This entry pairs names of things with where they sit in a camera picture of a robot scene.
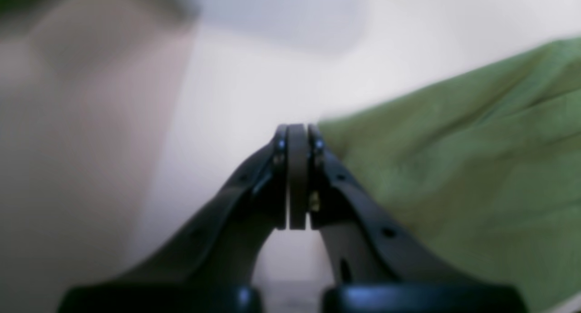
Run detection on olive green t-shirt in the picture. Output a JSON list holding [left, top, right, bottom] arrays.
[[318, 38, 581, 313]]

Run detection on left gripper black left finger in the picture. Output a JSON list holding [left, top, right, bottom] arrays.
[[58, 124, 291, 313]]

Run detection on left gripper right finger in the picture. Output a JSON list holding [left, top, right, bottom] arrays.
[[297, 124, 527, 313]]

